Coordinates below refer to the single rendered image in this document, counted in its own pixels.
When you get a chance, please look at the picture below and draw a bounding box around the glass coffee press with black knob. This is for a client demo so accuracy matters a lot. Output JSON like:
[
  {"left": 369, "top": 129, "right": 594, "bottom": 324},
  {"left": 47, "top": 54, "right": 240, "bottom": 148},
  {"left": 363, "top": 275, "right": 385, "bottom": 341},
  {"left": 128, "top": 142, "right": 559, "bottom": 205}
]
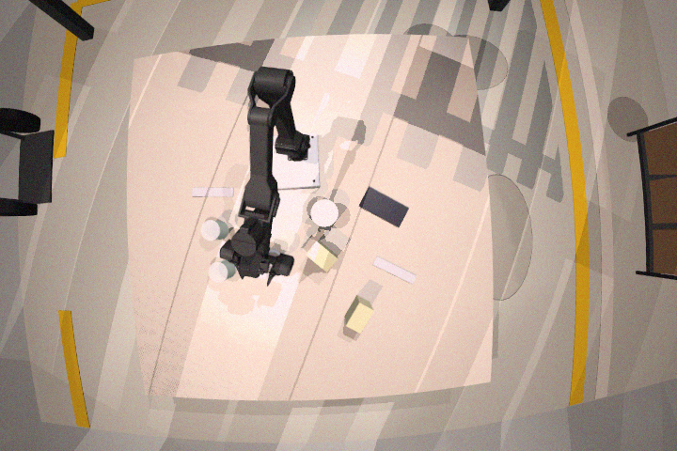
[{"left": 259, "top": 249, "right": 282, "bottom": 279}]

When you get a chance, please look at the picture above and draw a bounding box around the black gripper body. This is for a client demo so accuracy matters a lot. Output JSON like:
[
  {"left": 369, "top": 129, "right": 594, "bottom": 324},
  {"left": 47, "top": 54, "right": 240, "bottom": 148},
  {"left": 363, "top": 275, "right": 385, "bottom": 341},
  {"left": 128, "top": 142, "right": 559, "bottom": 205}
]
[{"left": 219, "top": 234, "right": 294, "bottom": 276}]

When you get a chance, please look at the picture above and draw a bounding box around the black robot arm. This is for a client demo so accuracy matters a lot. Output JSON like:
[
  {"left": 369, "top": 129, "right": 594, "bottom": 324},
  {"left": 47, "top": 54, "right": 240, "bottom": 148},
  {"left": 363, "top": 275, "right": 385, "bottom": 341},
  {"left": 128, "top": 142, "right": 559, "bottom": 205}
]
[{"left": 231, "top": 66, "right": 311, "bottom": 278}]

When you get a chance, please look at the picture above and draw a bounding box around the pale yellow box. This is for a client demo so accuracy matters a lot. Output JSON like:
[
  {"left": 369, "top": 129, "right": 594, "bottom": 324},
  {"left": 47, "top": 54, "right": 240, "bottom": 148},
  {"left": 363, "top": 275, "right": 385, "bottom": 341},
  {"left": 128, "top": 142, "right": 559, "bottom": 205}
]
[
  {"left": 306, "top": 241, "right": 338, "bottom": 272},
  {"left": 345, "top": 295, "right": 374, "bottom": 334}
]

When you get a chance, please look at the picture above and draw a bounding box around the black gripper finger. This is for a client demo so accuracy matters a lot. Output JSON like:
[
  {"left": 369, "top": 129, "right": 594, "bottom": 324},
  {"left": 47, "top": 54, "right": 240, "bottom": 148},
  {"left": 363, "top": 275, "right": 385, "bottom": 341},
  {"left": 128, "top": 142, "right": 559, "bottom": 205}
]
[
  {"left": 267, "top": 267, "right": 280, "bottom": 287},
  {"left": 228, "top": 258, "right": 244, "bottom": 280}
]

